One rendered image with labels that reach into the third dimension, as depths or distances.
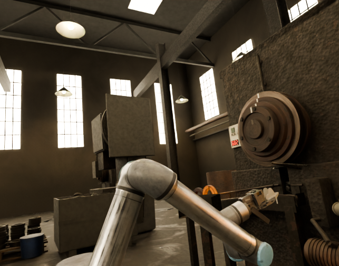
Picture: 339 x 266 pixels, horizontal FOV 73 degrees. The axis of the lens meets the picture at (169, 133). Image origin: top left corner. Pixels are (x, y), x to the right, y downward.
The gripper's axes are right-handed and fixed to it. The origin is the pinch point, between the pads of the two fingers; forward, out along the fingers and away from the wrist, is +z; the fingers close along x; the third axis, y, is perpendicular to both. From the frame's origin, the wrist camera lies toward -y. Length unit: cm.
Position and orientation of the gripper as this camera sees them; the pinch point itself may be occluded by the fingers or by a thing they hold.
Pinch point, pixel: (276, 195)
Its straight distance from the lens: 132.1
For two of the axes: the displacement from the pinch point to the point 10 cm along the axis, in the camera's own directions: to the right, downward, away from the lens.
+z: 8.8, -3.6, 3.1
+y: -4.0, -9.1, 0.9
